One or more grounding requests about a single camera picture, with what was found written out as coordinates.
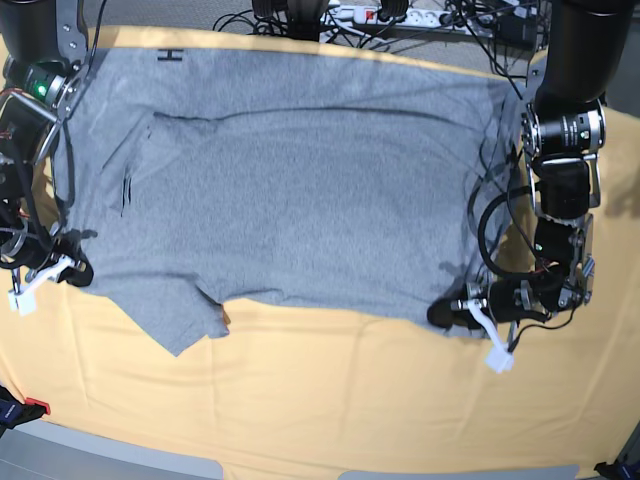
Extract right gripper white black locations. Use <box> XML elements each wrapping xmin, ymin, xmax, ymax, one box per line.
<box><xmin>10</xmin><ymin>239</ymin><xmax>94</xmax><ymax>293</ymax></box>

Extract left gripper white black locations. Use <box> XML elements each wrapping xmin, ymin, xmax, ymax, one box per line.
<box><xmin>427</xmin><ymin>282</ymin><xmax>518</xmax><ymax>356</ymax></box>

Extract grey t-shirt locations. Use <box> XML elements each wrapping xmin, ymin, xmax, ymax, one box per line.
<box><xmin>53</xmin><ymin>49</ymin><xmax>519</xmax><ymax>355</ymax></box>

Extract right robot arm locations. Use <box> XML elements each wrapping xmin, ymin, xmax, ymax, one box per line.
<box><xmin>1</xmin><ymin>1</ymin><xmax>95</xmax><ymax>315</ymax></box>

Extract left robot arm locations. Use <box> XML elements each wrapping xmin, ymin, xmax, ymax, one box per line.
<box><xmin>428</xmin><ymin>1</ymin><xmax>637</xmax><ymax>373</ymax></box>

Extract red black clamp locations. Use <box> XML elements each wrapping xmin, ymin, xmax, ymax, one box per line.
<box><xmin>0</xmin><ymin>386</ymin><xmax>51</xmax><ymax>434</ymax></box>

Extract yellow table cloth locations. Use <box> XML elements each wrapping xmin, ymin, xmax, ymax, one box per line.
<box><xmin>0</xmin><ymin>24</ymin><xmax>640</xmax><ymax>480</ymax></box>

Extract black clamp right corner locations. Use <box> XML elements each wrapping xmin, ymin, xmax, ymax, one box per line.
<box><xmin>594</xmin><ymin>461</ymin><xmax>639</xmax><ymax>480</ymax></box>

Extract white power strip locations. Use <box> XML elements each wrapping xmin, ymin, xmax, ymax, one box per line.
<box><xmin>324</xmin><ymin>3</ymin><xmax>492</xmax><ymax>38</ymax></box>

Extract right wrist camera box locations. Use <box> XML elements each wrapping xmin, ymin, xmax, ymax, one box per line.
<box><xmin>8</xmin><ymin>289</ymin><xmax>37</xmax><ymax>316</ymax></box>

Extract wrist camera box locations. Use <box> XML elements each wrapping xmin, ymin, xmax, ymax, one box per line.
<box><xmin>485</xmin><ymin>346</ymin><xmax>514</xmax><ymax>374</ymax></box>
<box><xmin>8</xmin><ymin>289</ymin><xmax>37</xmax><ymax>316</ymax></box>

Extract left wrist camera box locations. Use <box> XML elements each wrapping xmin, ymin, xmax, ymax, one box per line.
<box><xmin>485</xmin><ymin>346</ymin><xmax>514</xmax><ymax>374</ymax></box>

